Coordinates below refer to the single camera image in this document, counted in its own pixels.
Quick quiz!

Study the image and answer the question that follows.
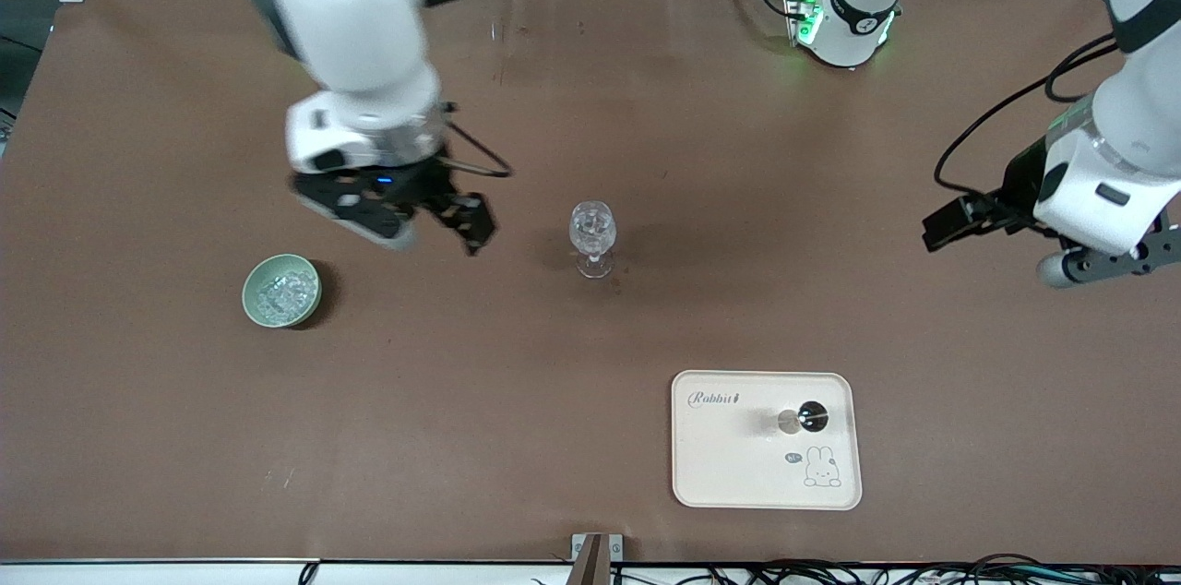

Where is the steel double jigger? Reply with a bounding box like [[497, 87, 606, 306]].
[[777, 400, 829, 435]]

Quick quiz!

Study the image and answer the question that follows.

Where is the clear wine glass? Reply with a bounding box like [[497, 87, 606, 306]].
[[568, 200, 616, 280]]

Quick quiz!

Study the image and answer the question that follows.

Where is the clear ice cubes pile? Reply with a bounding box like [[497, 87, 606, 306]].
[[256, 269, 315, 323]]

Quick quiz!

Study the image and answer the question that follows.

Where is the pale green ceramic bowl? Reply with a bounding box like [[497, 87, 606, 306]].
[[242, 254, 323, 328]]

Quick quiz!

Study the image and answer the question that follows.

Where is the brown table cover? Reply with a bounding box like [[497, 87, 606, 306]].
[[0, 0, 1181, 565]]

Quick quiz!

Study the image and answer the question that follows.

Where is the cream rabbit print tray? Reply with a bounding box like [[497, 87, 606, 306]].
[[671, 370, 864, 511]]

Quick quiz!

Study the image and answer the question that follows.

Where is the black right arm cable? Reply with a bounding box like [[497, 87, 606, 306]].
[[438, 103, 514, 179]]

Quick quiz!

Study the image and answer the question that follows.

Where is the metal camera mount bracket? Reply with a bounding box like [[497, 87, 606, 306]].
[[570, 532, 624, 585]]

